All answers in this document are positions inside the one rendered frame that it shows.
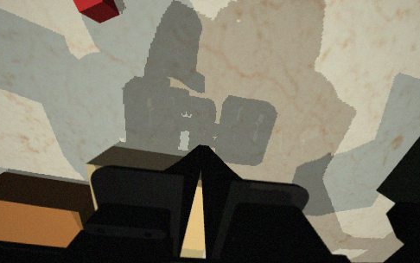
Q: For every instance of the red square block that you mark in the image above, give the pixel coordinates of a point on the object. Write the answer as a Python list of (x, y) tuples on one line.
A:
[(98, 10)]

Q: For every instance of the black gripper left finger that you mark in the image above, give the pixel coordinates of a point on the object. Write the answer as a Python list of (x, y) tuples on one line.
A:
[(173, 188)]

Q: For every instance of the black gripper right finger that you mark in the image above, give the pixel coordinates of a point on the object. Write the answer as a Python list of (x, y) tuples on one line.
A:
[(223, 189)]

